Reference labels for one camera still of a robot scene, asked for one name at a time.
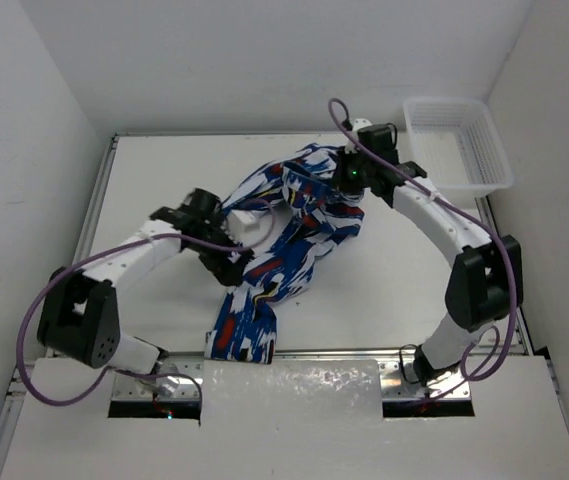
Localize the blue white red patterned trousers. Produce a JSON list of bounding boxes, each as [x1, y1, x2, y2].
[[205, 143, 365, 364]]

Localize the white plastic mesh basket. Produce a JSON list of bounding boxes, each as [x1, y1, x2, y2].
[[403, 96, 514, 204]]

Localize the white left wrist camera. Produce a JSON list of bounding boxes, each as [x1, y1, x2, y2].
[[226, 210, 260, 238]]

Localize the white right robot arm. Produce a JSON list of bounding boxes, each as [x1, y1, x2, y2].
[[332, 119, 523, 385]]

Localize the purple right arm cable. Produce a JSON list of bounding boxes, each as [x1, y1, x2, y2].
[[327, 97, 519, 401]]

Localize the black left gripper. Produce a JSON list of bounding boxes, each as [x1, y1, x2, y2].
[[187, 216, 250, 285]]

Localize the metal base plate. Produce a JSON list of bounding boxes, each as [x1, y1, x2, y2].
[[377, 359, 473, 401], [112, 356, 204, 402]]

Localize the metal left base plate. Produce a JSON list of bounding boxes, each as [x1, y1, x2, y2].
[[112, 356, 204, 402]]

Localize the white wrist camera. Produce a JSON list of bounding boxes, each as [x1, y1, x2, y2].
[[226, 210, 260, 238], [350, 118, 372, 132]]

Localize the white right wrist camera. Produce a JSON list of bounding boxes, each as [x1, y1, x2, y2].
[[350, 118, 372, 132]]

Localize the white front cover panel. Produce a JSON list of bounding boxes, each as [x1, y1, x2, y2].
[[2, 357, 569, 479]]

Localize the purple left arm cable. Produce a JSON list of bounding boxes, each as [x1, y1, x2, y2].
[[16, 198, 278, 406]]

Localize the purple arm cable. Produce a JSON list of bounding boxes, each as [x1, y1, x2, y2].
[[16, 198, 278, 406], [327, 97, 519, 401]]

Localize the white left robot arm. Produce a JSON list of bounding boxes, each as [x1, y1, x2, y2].
[[37, 189, 253, 376]]

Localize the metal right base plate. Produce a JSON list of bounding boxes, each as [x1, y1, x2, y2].
[[377, 359, 473, 401]]

